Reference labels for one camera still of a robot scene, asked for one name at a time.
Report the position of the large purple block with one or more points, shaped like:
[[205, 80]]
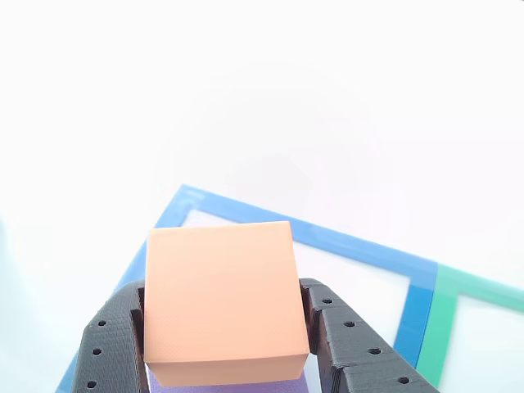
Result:
[[229, 389]]

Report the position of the orange block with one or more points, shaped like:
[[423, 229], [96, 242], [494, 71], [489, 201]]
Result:
[[221, 286]]

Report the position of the blue tape square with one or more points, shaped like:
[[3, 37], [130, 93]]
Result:
[[413, 319]]

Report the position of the green tape square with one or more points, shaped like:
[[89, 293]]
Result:
[[440, 323]]

